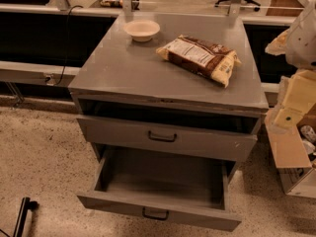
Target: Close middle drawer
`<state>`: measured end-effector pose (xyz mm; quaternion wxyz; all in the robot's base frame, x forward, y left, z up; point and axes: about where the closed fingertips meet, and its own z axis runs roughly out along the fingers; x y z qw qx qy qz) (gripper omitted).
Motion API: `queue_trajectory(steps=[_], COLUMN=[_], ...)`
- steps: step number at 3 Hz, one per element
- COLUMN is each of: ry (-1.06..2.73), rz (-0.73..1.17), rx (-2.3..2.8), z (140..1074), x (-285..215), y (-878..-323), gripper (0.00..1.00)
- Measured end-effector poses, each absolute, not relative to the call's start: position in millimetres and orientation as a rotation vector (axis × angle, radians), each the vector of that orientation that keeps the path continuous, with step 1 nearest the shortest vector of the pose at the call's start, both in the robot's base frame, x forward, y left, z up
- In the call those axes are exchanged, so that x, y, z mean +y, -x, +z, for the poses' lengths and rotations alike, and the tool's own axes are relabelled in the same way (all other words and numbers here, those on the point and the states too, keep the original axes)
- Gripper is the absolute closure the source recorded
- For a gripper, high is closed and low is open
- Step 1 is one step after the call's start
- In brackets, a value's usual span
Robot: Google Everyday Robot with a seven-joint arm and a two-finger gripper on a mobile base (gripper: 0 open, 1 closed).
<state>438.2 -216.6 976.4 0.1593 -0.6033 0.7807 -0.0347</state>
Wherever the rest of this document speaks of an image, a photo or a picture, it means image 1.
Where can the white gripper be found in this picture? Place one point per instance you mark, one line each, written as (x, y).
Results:
(302, 41)

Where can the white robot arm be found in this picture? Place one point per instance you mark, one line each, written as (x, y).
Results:
(300, 50)

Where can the grey drawer cabinet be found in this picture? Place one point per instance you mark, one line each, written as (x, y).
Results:
(124, 79)

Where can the grey middle drawer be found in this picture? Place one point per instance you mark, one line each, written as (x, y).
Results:
(175, 139)

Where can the grey drawer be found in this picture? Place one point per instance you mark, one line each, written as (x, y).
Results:
(175, 139)
(162, 186)

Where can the grey bottom drawer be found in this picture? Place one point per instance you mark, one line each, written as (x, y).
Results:
(162, 186)

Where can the brown yellow snack bag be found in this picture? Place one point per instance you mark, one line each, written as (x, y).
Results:
(202, 57)

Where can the cardboard box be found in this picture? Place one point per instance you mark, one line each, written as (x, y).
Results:
(296, 171)

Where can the white bowl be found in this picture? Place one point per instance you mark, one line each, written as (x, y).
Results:
(141, 30)

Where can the black stand foot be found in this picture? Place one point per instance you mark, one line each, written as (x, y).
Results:
(26, 205)

